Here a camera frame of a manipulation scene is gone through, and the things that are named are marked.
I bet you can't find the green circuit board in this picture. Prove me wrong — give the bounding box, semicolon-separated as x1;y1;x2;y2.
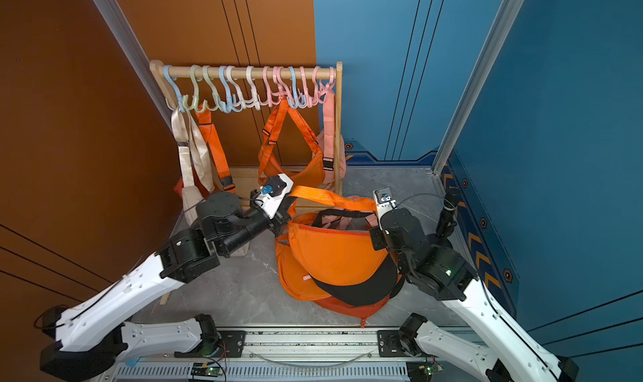
190;362;227;381

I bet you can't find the wooden hanging rack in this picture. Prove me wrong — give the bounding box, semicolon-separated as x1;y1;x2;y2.
150;61;343;225

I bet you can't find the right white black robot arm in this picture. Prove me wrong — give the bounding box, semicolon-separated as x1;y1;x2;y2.
374;204;579;381

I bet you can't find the aluminium rail frame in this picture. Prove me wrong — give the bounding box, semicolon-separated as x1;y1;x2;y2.
96;327;482;381

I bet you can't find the dark orange sling bag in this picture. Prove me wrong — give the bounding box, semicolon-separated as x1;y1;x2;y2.
314;297;390;328

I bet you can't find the light pink strap bag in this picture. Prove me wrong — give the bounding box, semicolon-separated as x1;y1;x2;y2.
317;90;347;192

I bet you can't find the black microphone stand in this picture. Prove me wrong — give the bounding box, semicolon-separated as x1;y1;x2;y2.
433;187;461;248

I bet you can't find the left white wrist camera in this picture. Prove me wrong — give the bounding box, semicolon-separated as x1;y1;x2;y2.
249;174;294;220

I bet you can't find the orange bag with black strap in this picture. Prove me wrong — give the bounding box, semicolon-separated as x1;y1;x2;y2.
281;186;404;306

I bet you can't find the orange strap bag far left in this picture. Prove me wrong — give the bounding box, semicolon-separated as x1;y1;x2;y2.
171;105;237;197

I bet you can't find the bright orange sling bag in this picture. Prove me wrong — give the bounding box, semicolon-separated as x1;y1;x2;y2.
276;226;333;302
258;100;325;187

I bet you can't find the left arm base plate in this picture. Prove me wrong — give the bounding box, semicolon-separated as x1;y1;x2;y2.
173;330;246;360

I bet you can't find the blue plastic hook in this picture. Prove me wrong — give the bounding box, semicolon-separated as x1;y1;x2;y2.
162;65;186;112

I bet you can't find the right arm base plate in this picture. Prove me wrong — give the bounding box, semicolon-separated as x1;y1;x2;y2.
377;330;427;358

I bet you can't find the green plastic hook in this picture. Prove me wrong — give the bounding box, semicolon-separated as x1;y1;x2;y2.
182;65;203;112

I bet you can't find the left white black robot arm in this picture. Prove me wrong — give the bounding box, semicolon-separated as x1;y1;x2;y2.
40;190;296;381

